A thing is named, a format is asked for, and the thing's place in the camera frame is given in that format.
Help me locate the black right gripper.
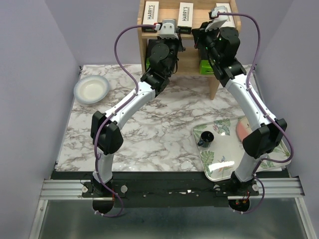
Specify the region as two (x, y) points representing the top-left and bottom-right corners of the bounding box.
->
(191, 21), (220, 64)

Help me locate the green black Gillette box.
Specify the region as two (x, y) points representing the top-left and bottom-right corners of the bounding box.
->
(198, 46), (213, 75)

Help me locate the white Harry's box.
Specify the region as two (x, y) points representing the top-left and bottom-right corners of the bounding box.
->
(142, 1), (159, 26)
(215, 2), (236, 27)

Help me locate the small white H box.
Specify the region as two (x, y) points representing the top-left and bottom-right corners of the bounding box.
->
(177, 2), (193, 34)

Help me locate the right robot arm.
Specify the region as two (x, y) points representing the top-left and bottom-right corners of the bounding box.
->
(191, 22), (287, 195)

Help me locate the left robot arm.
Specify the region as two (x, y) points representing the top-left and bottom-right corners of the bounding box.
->
(90, 36), (184, 197)

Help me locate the light wooden shelf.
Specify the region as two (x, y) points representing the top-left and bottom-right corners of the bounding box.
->
(138, 0), (238, 100)

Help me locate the pink and cream plate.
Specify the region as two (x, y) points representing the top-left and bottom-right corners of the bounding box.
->
(236, 117), (252, 142)

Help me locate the white blue-rimmed bowl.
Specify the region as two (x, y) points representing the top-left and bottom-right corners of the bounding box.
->
(73, 75), (110, 105)

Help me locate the black mug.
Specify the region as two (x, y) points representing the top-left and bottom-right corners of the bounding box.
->
(197, 131), (214, 148)

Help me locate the floral leaf tray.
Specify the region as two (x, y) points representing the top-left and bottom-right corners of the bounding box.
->
(193, 116), (292, 182)

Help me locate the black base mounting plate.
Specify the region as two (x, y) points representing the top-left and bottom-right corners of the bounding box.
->
(82, 172), (261, 208)

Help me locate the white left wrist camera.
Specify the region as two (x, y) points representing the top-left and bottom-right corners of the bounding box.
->
(155, 19), (178, 39)

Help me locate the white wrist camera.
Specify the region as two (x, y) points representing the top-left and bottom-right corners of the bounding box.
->
(205, 6), (228, 32)
(155, 19), (178, 39)

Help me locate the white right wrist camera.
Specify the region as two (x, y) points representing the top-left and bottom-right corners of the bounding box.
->
(205, 6), (228, 32)

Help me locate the aluminium frame rail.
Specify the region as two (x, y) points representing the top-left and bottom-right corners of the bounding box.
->
(30, 171), (317, 239)

